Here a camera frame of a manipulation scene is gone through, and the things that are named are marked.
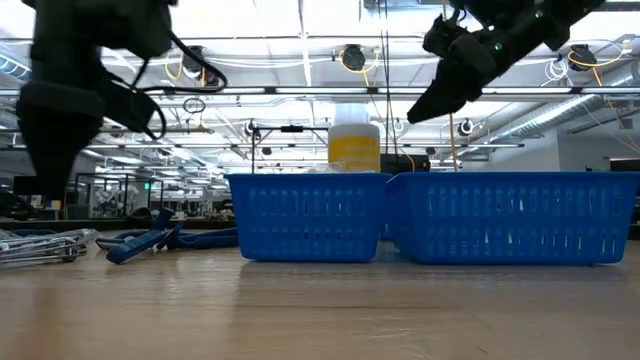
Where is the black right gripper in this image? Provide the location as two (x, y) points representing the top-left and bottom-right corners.
(406, 0), (544, 125)

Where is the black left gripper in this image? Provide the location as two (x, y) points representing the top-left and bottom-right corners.
(15, 0), (176, 202)

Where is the navy disposable razor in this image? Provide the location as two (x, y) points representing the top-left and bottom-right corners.
(94, 228), (166, 251)
(164, 227), (239, 250)
(105, 207), (176, 265)

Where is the black computer monitor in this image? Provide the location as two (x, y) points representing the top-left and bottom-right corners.
(12, 174), (51, 197)

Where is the black box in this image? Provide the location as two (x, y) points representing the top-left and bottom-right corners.
(379, 153), (431, 174)

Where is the yellow wipes canister white lid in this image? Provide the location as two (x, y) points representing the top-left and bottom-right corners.
(327, 102), (381, 174)

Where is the long ceiling light bar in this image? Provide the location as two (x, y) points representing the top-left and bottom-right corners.
(0, 85), (640, 97)

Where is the wide blue plastic basket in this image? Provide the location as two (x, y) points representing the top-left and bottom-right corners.
(385, 171), (640, 266)

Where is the black thin metal stand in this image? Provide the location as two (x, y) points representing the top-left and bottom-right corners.
(251, 124), (330, 174)

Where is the black screen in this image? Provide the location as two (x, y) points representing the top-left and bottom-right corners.
(609, 157), (640, 174)

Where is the narrow blue plastic basket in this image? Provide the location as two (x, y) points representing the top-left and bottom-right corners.
(225, 172), (394, 264)

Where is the yellow hanging cable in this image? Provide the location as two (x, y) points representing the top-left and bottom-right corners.
(446, 112), (459, 174)

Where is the black framed glass enclosure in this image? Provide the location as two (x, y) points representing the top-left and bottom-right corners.
(74, 172), (165, 220)

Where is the ribbed ventilation duct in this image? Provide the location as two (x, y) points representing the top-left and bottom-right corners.
(0, 52), (24, 81)

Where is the black aluminium table frame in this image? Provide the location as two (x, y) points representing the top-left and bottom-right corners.
(0, 218), (237, 233)

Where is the white coiled cable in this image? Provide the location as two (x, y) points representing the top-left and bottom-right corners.
(544, 57), (571, 87)

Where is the silver ventilation duct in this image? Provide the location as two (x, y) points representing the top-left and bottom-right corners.
(492, 59), (640, 146)

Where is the black hanging cable loop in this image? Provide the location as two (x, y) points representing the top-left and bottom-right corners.
(182, 96), (207, 115)

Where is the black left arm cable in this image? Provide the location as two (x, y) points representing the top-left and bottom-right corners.
(128, 29), (229, 142)

